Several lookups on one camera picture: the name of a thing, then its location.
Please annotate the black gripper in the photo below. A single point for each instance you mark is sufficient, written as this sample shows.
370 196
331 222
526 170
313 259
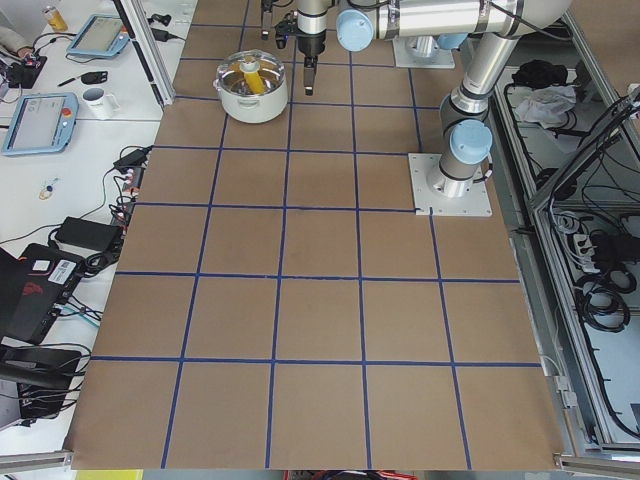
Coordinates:
266 23
310 45

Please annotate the yellow corn cob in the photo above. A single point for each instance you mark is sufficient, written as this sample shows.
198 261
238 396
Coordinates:
254 82

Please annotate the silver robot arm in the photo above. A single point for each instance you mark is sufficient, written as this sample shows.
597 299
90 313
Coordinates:
280 4
499 24

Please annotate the mint green cooking pot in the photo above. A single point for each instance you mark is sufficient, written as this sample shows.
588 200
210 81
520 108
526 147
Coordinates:
255 109

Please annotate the upper blue teach pendant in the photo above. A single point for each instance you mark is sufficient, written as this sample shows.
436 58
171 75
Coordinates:
102 36

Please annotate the blue teach pendant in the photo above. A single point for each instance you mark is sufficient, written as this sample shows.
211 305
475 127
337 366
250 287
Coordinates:
102 36
41 124

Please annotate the white mug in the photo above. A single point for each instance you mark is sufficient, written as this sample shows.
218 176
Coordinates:
103 105

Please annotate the yellow drink can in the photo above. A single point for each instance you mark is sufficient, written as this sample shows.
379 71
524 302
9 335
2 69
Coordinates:
54 18

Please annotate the white crumpled cloth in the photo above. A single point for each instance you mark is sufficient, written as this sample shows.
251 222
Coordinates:
547 107

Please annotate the black power strip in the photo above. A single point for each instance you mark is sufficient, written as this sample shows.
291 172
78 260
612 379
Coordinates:
128 185

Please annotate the brown gridded table mat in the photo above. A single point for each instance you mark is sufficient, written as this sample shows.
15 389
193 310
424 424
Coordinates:
279 305

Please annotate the lower blue teach pendant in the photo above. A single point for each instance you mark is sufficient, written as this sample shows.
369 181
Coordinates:
41 124

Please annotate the black power brick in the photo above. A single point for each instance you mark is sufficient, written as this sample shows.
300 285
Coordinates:
88 234

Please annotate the black laptop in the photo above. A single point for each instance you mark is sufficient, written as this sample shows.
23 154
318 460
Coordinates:
33 287

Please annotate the aluminium frame post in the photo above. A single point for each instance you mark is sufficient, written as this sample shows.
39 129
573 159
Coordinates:
134 19

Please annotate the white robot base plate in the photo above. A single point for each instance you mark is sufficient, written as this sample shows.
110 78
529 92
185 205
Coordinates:
436 194

